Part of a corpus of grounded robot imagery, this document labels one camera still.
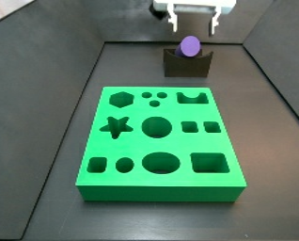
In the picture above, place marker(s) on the black curved cradle stand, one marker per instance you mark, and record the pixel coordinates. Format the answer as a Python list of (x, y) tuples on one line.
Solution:
[(186, 66)]

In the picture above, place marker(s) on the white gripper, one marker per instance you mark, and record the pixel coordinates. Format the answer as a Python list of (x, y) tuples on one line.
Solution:
[(194, 6)]

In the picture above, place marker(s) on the purple cylinder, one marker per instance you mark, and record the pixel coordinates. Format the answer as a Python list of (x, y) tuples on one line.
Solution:
[(188, 47)]

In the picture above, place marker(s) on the green shape sorter block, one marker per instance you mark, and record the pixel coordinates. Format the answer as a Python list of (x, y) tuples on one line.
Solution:
[(159, 148)]

